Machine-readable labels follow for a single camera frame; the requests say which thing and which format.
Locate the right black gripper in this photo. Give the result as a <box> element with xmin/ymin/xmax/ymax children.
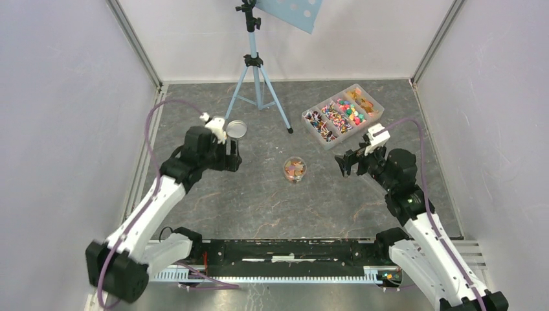
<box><xmin>334</xmin><ymin>141</ymin><xmax>396</xmax><ymax>192</ymax></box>

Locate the round metal lid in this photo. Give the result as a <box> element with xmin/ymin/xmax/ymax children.
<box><xmin>225</xmin><ymin>120</ymin><xmax>247</xmax><ymax>139</ymax></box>

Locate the clear round jar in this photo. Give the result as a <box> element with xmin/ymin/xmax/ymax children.
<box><xmin>282</xmin><ymin>156</ymin><xmax>308</xmax><ymax>185</ymax></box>

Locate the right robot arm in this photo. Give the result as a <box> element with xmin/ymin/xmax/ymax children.
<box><xmin>335</xmin><ymin>146</ymin><xmax>510</xmax><ymax>310</ymax></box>

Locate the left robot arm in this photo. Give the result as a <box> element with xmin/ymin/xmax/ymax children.
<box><xmin>85</xmin><ymin>126</ymin><xmax>242</xmax><ymax>303</ymax></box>

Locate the clear compartment candy tray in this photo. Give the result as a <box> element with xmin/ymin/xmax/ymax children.
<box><xmin>301</xmin><ymin>84</ymin><xmax>385</xmax><ymax>150</ymax></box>

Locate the light blue tripod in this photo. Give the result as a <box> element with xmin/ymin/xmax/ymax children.
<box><xmin>225</xmin><ymin>0</ymin><xmax>294</xmax><ymax>134</ymax></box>

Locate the light blue perforated board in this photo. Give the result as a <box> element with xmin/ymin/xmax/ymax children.
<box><xmin>255</xmin><ymin>0</ymin><xmax>323</xmax><ymax>34</ymax></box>

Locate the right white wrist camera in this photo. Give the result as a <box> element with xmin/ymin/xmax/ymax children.
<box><xmin>364</xmin><ymin>123</ymin><xmax>390</xmax><ymax>156</ymax></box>

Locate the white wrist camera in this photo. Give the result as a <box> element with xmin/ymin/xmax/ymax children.
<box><xmin>199</xmin><ymin>112</ymin><xmax>227</xmax><ymax>144</ymax></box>
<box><xmin>364</xmin><ymin>123</ymin><xmax>390</xmax><ymax>156</ymax></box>

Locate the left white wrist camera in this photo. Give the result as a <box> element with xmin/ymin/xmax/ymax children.
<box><xmin>199</xmin><ymin>112</ymin><xmax>227</xmax><ymax>144</ymax></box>

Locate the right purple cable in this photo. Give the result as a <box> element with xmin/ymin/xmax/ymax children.
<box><xmin>383</xmin><ymin>118</ymin><xmax>487</xmax><ymax>311</ymax></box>

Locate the purple cable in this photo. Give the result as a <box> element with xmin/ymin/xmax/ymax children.
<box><xmin>96</xmin><ymin>99</ymin><xmax>205</xmax><ymax>310</ymax></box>
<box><xmin>383</xmin><ymin>118</ymin><xmax>487</xmax><ymax>311</ymax></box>

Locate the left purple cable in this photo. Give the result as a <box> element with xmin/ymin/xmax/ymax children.
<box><xmin>96</xmin><ymin>99</ymin><xmax>205</xmax><ymax>310</ymax></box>

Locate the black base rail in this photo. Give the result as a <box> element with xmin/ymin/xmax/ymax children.
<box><xmin>184</xmin><ymin>238</ymin><xmax>399</xmax><ymax>279</ymax></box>

